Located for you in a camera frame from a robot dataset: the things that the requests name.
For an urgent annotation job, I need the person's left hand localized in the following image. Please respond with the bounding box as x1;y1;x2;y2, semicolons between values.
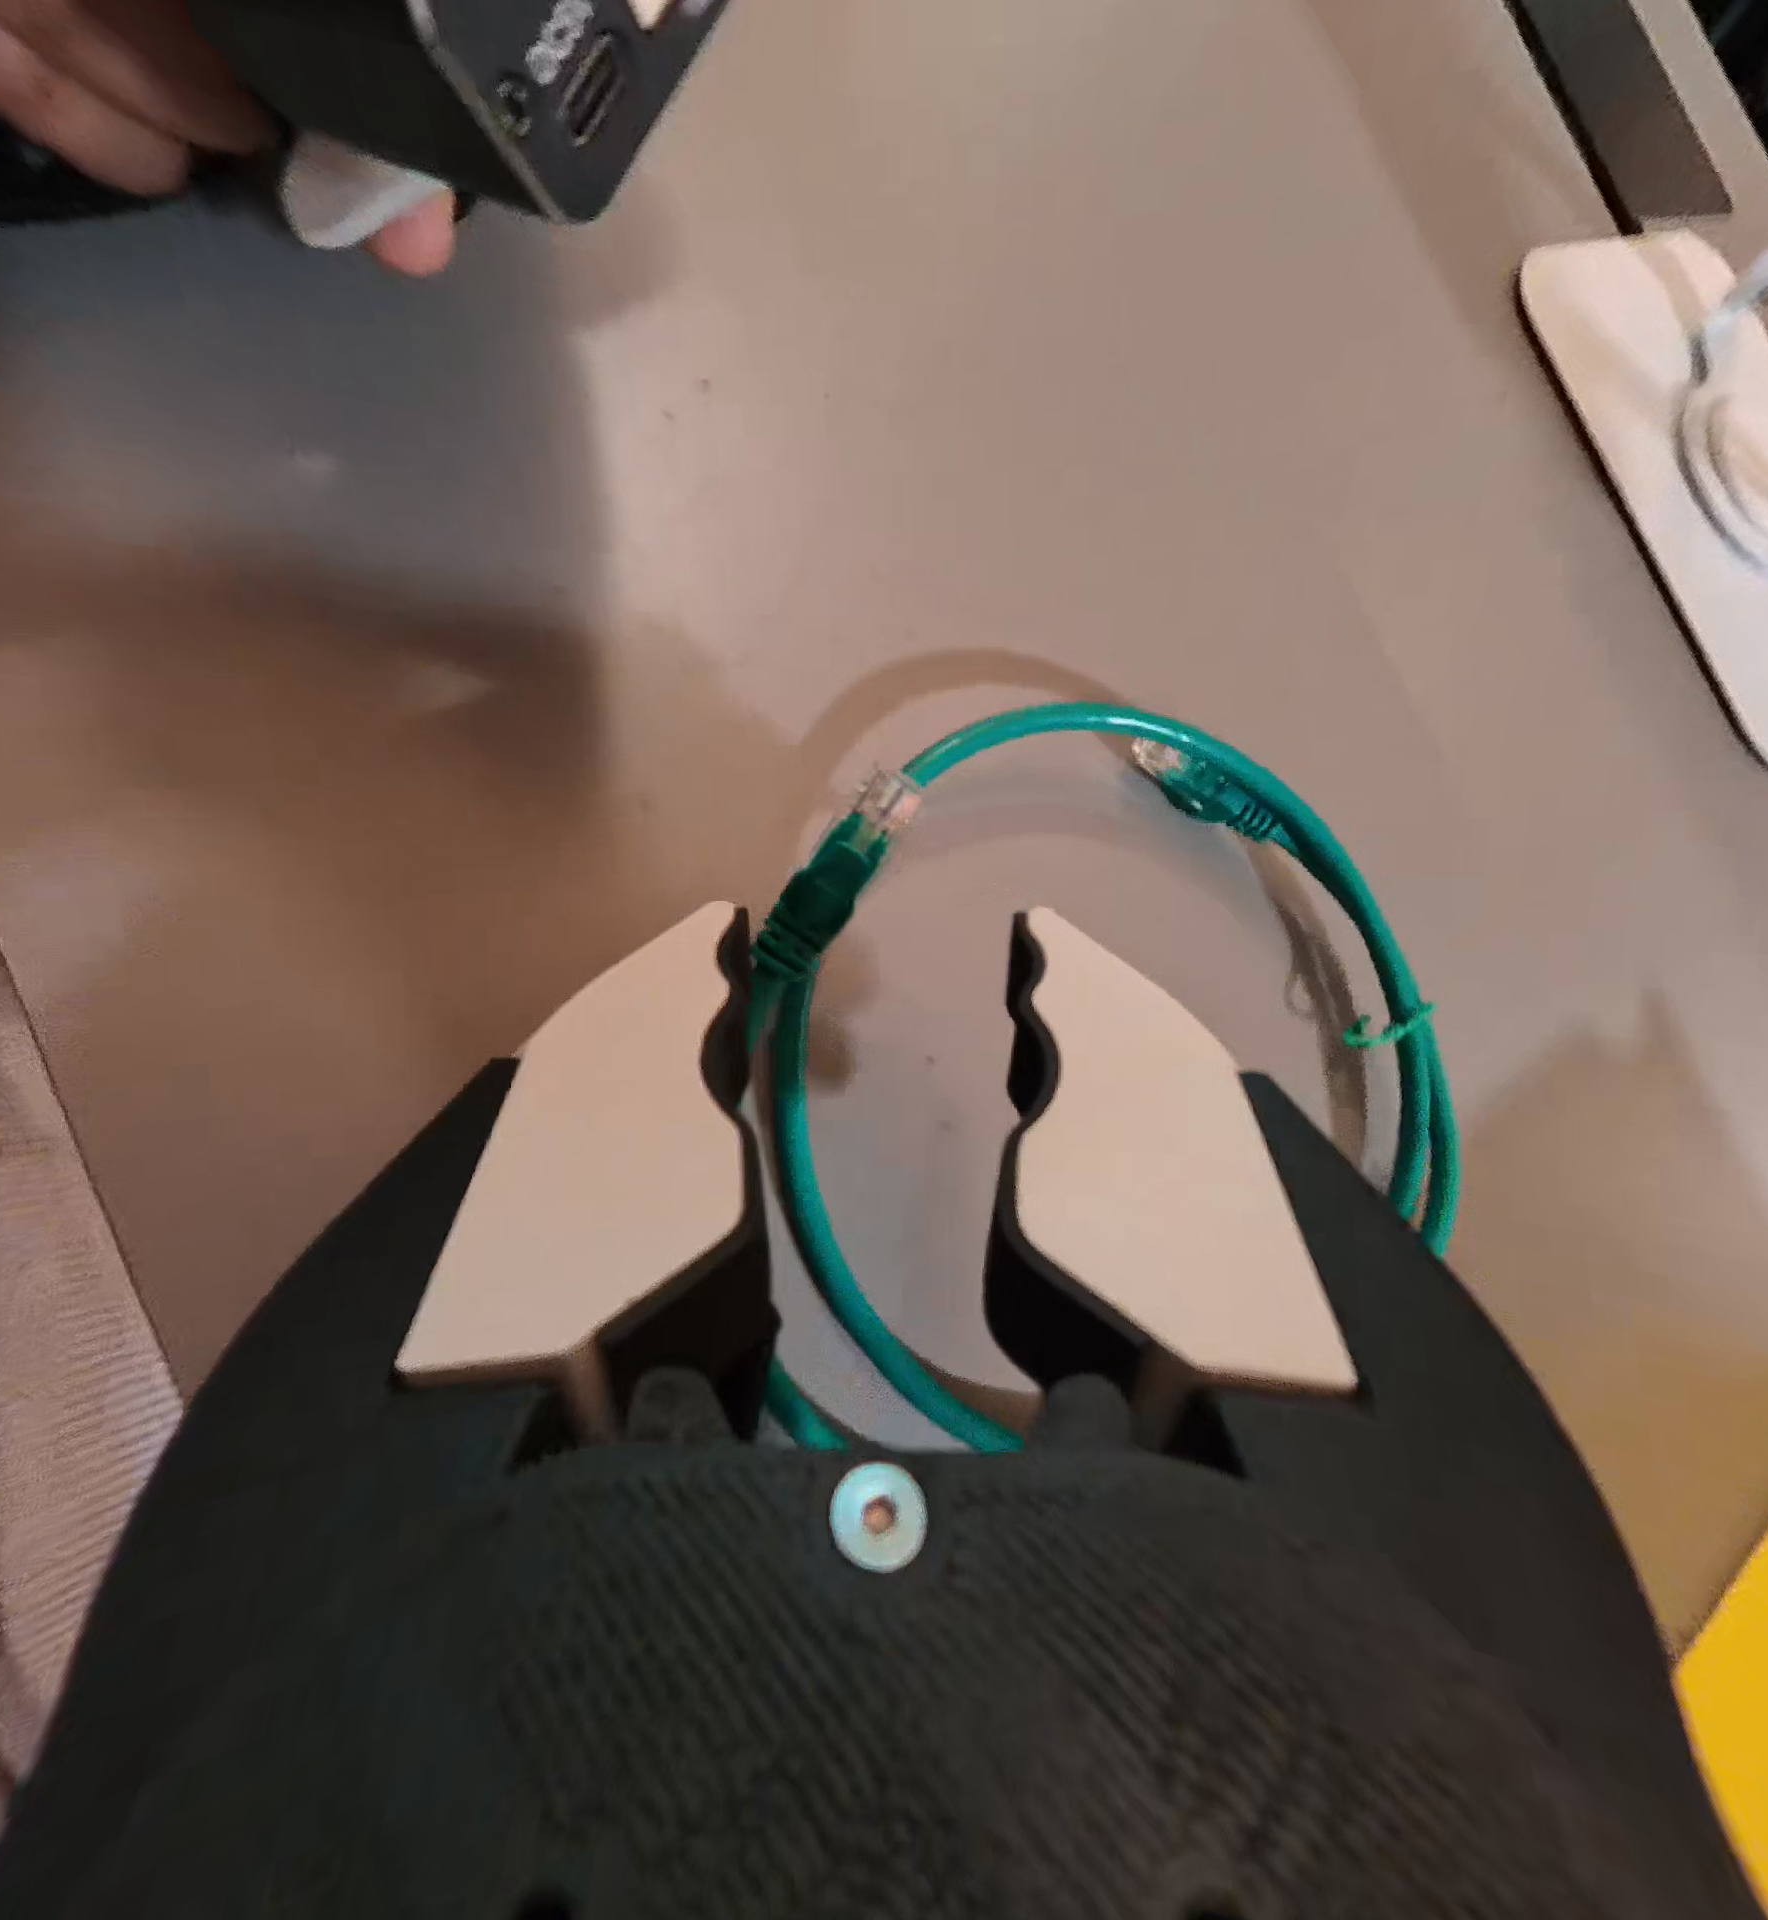
0;0;461;280

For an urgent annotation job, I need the person's grey sweatshirt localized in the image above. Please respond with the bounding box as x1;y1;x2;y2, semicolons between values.
0;788;182;1920

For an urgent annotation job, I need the grey desk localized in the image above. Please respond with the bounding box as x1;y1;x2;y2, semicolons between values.
0;0;1768;1668

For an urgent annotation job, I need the black network adapter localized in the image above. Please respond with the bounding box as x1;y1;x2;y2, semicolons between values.
190;0;739;226

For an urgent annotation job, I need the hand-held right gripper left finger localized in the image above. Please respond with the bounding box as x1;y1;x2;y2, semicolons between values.
392;898;783;1443

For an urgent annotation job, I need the green ethernet cable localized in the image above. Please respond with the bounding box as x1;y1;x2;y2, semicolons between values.
742;700;1460;1456

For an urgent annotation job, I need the pale flat base plate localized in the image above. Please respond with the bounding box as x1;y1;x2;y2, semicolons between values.
1516;228;1768;783

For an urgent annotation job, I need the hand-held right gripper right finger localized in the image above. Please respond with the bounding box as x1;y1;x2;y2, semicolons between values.
980;907;1366;1406

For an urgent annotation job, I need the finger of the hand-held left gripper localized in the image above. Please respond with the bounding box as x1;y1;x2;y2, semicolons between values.
279;131;451;251

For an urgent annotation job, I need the white cable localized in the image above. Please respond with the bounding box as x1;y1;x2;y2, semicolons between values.
1673;175;1768;589

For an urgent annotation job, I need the dark grey bar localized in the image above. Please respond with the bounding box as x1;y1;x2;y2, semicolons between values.
1499;0;1741;238

